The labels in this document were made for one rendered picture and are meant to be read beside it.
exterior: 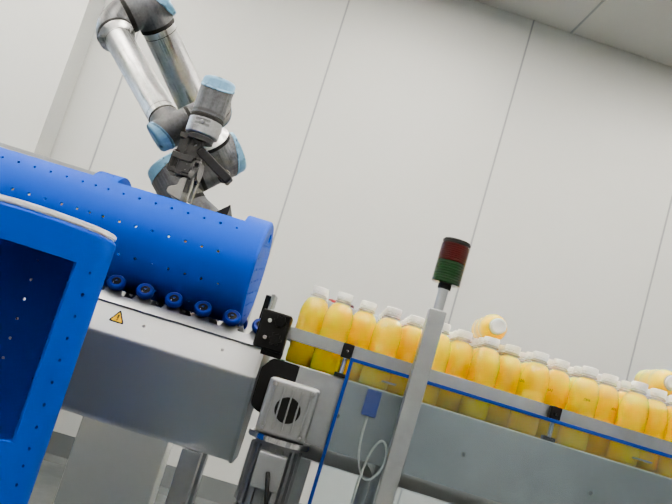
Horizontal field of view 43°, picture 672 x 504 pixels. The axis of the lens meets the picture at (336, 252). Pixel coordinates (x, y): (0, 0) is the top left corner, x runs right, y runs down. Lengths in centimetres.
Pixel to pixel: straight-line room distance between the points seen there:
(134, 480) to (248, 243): 112
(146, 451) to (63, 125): 278
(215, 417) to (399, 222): 318
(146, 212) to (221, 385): 47
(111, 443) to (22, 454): 129
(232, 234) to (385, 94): 328
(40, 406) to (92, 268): 27
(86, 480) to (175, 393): 92
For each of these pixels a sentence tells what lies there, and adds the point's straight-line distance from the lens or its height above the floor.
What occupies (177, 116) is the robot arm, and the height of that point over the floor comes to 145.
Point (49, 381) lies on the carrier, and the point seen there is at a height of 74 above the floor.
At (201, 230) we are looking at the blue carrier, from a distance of 212.
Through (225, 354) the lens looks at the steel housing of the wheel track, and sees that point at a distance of 208.
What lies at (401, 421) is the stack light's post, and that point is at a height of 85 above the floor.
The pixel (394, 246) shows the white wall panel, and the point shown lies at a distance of 510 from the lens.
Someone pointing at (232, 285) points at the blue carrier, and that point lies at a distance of 209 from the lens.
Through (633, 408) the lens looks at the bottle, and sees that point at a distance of 214.
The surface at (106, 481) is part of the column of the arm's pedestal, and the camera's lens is 296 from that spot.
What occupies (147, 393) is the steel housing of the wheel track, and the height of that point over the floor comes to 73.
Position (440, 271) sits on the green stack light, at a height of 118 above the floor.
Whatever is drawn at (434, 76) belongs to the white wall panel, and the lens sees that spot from 539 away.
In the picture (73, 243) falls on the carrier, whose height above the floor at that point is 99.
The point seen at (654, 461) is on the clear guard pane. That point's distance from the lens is 208.
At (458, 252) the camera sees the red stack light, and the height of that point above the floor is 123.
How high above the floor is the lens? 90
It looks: 8 degrees up
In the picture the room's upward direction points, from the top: 17 degrees clockwise
